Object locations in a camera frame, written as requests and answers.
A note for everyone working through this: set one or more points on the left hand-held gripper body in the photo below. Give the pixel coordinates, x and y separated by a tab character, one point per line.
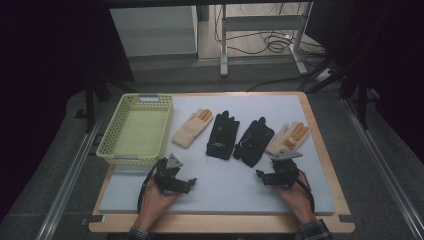
168	176

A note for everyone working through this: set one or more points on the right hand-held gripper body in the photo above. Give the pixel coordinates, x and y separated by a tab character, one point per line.
283	170

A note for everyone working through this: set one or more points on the black glove with white threads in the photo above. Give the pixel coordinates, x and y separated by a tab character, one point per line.
253	143

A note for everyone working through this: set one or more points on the yellow-green plastic basket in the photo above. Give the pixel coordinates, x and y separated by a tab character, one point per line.
141	133

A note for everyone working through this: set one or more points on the cream knit glove orange fingertips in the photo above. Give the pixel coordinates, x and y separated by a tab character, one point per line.
191	128

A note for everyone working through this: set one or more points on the black glove with logo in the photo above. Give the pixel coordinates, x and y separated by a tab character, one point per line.
221	136

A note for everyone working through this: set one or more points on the person's left hand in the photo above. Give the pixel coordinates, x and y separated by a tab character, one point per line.
155	203

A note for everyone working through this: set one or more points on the person's right hand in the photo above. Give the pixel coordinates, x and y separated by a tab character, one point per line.
296	200

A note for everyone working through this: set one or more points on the white foam board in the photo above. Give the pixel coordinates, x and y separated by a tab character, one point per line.
216	186

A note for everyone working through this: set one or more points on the cream knit glove round tag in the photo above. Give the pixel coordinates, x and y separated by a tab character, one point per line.
283	138

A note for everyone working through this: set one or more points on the wooden table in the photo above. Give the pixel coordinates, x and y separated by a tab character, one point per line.
213	225

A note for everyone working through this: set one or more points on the white power strip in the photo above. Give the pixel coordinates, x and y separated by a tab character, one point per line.
323	75

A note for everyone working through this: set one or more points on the black tripod stand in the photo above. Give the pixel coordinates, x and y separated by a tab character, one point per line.
361	100

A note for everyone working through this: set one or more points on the black stand legs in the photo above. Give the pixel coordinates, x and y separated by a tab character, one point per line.
90	106

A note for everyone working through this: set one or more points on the white cabinet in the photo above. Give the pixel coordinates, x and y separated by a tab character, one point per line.
153	31

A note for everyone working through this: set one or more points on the aluminium floor rail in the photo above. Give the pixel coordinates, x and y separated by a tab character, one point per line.
66	186
390	173

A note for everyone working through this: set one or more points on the grey metal stand frame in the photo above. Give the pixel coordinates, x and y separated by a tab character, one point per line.
263	23

